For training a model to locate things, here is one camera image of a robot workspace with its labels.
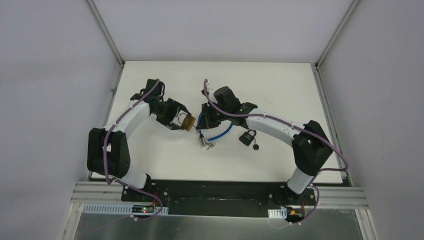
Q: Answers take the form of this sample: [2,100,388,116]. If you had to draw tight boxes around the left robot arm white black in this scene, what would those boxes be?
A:
[87,79,196,189]

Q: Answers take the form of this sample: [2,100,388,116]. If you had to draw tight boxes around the brass padlock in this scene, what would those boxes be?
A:
[177,112,196,132]

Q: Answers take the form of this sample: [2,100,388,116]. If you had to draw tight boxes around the black headed key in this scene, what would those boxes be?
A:
[253,140,260,151]

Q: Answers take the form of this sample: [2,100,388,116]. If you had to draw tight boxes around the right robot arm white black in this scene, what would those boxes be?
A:
[196,86,333,195]

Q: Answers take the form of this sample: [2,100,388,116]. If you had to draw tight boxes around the cable lock silver keys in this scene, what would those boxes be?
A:
[204,141,216,150]

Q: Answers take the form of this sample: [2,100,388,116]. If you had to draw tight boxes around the blue cable lock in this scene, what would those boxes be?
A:
[197,122,234,149]

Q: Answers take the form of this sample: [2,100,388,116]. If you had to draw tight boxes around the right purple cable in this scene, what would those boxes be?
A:
[202,78,350,226]

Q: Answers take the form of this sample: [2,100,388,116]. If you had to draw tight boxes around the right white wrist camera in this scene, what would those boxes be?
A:
[201,78,210,97]

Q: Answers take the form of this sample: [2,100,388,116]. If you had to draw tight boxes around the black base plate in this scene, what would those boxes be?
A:
[121,179,317,218]

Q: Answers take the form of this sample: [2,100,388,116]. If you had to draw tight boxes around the small black padlock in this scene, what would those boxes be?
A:
[238,129,257,147]

